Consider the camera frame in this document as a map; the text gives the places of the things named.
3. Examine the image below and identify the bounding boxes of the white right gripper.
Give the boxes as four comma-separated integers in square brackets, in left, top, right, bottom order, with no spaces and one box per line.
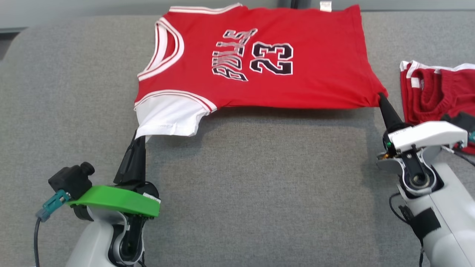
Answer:
[378,93,469,153]

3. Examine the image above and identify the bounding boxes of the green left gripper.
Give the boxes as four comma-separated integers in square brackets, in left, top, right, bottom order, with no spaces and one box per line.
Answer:
[67,131,161,218]

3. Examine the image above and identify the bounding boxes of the red shorts with white stripe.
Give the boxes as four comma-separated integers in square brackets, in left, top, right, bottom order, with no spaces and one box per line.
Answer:
[400,60,475,155]

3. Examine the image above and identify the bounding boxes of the red and white basketball jersey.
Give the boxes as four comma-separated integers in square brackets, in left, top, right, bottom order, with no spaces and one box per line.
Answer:
[134,1,389,143]

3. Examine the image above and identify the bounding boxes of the grey fabric sofa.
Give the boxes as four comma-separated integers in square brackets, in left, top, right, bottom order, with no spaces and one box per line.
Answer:
[0,9,475,267]

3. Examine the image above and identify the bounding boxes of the black left cable teal connector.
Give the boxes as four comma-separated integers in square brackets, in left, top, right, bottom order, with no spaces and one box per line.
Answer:
[33,190,71,267]

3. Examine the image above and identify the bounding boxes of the grey wall frame post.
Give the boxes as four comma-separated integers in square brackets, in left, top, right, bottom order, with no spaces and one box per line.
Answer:
[279,0,320,10]

